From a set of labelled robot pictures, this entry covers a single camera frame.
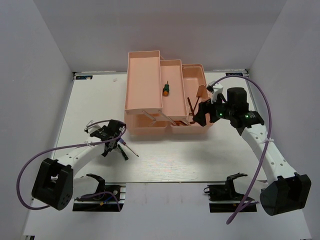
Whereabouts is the green orange screwdriver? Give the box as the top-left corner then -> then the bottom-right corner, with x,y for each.
162,81 -> 170,97

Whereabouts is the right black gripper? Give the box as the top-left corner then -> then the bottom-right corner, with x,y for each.
192,92 -> 234,127

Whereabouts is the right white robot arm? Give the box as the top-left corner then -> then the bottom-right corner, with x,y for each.
193,100 -> 312,216

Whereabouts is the medium brown hex key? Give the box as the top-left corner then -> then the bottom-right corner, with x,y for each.
175,120 -> 188,126

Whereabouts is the small brown hex key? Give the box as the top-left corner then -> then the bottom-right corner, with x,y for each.
189,96 -> 201,116

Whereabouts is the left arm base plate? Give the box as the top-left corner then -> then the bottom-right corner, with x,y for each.
72,183 -> 126,213

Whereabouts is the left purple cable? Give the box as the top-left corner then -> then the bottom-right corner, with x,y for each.
16,119 -> 127,211

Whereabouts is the pink plastic toolbox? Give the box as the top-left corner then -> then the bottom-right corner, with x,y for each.
124,50 -> 213,136

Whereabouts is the large brown hex key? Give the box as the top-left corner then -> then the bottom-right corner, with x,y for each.
187,97 -> 195,125

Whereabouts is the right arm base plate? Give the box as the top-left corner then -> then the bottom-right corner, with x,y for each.
203,183 -> 244,213

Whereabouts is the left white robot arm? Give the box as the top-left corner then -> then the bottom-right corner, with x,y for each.
31,119 -> 126,211

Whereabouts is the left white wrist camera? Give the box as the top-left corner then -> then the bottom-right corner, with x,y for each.
84,120 -> 103,138

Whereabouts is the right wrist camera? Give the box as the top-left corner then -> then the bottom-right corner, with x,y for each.
206,83 -> 250,108

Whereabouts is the blue handled screwdriver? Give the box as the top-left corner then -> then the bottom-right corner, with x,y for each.
119,138 -> 139,157

